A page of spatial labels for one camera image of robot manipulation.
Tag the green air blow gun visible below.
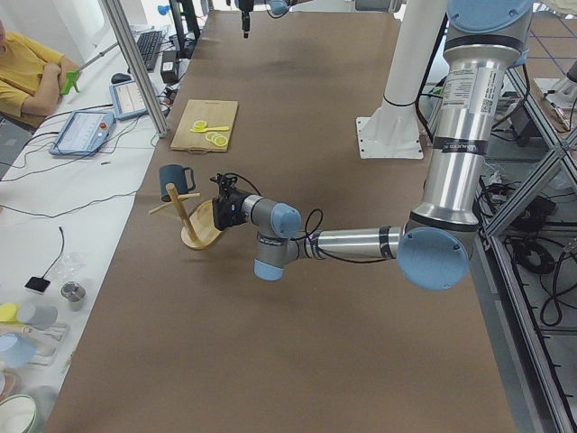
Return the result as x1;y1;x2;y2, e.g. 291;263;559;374
60;69;80;96

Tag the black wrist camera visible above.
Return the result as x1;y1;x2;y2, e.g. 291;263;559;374
209;173;238;199

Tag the person in yellow shirt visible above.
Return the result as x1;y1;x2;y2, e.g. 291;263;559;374
1;30;79;129

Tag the near blue teach pendant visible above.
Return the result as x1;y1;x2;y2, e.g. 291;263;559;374
49;110;115;157

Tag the grey cup on tray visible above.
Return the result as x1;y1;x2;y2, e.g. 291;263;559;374
17;303;58;330

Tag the computer mouse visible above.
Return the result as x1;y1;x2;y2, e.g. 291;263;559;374
111;73;132;84

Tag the blue teach pendant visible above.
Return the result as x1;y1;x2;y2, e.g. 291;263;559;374
109;80;148;120
49;110;115;157

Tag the yellow cup on tray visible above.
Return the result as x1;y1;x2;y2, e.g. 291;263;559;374
0;303;20;324

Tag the light blue cup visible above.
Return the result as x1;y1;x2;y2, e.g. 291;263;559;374
1;333;36;368

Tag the lemon slice near edge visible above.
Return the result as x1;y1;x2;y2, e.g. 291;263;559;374
212;136;228;147

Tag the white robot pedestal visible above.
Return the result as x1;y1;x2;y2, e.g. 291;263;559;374
356;0;447;160

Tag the wooden cutting board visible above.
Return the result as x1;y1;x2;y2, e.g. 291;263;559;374
170;99;238;152

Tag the black power brick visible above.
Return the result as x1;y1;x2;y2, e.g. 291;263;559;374
160;51;179;85

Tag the dark blue cup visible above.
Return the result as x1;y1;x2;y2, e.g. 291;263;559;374
159;164;196;202

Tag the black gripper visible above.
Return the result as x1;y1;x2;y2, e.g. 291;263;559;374
212;192;249;231

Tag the far blue teach pendant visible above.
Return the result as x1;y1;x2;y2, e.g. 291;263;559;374
109;80;148;120

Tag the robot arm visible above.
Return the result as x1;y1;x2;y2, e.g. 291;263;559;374
212;1;533;290
234;0;299;39

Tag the black square pad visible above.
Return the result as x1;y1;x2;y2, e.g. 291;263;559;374
24;276;50;293

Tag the white green bowl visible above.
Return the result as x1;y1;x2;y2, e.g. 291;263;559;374
1;394;37;433

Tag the small metal cup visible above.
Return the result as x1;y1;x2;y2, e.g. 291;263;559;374
60;281;86;311

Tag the lemon slice middle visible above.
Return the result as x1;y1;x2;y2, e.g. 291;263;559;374
207;133;222;142

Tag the aluminium frame post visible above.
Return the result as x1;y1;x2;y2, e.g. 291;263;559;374
102;0;169;138

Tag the yellow plastic knife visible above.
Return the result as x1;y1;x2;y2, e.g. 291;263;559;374
189;125;230;134

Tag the black keyboard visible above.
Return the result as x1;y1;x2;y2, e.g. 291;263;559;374
136;31;164;71

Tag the lemon slice under knife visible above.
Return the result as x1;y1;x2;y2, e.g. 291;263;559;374
191;120;208;132

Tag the wooden cup storage rack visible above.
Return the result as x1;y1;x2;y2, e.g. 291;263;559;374
148;182;224;250

